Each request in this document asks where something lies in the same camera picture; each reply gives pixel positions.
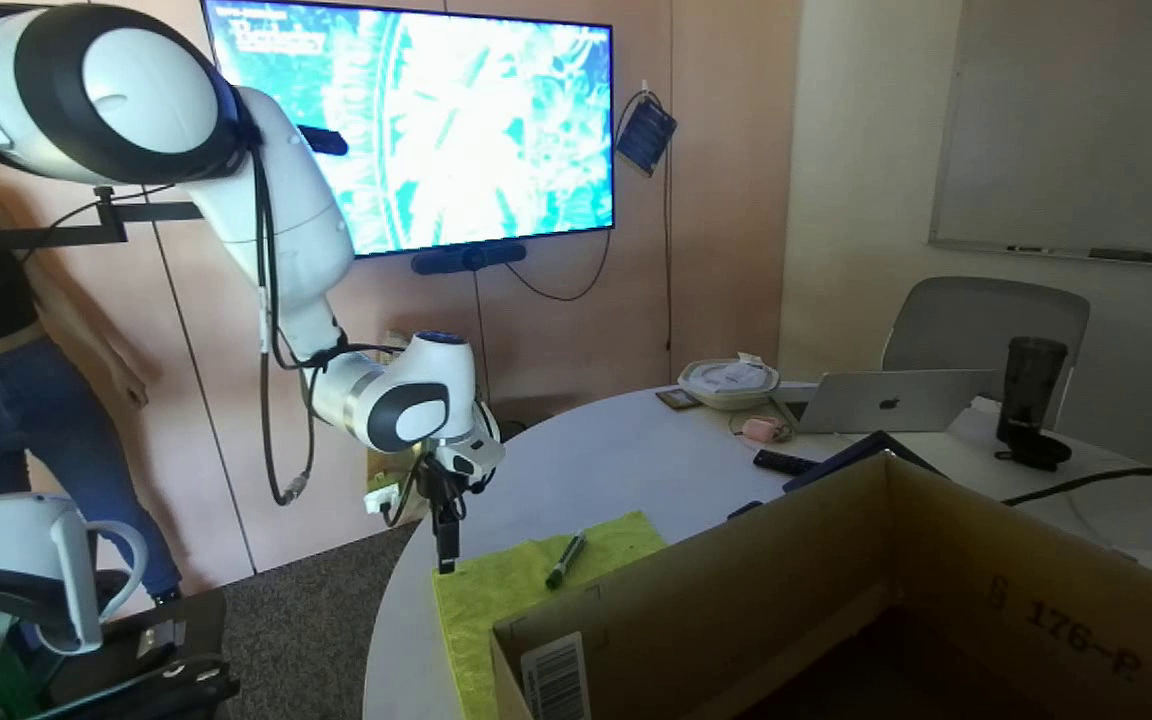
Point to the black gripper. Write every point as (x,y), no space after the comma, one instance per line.
(442,481)

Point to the yellow-green cloth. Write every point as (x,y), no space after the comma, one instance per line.
(508,586)

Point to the green whiteboard marker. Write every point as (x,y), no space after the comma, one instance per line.
(566,563)

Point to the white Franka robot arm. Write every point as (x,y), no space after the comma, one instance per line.
(297,226)

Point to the brown cardboard box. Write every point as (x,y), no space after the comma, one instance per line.
(762,586)

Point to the small dark flat item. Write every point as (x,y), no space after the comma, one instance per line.
(678,399)

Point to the black bar under TV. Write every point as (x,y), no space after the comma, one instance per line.
(471,259)

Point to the white bowl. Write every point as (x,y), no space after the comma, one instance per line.
(730,380)

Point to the black equipment stand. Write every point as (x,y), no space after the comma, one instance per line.
(137,665)

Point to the black remote control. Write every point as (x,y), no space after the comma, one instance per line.
(784,462)

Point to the silver laptop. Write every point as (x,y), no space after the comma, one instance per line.
(890,400)

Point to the person in jeans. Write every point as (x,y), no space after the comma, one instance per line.
(0,384)

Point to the black clamp bar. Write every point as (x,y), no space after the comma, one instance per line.
(59,231)

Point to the large grey chair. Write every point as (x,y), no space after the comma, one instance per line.
(960,323)

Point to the black tumbler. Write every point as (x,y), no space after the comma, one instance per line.
(1033,380)

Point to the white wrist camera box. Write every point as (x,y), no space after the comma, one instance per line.
(475,446)

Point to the black camera on pole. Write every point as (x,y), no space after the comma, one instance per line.
(320,142)

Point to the wall mounted TV screen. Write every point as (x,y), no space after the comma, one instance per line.
(471,122)

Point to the black wall device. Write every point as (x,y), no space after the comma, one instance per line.
(650,134)

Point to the wall whiteboard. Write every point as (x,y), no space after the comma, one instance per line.
(1069,122)

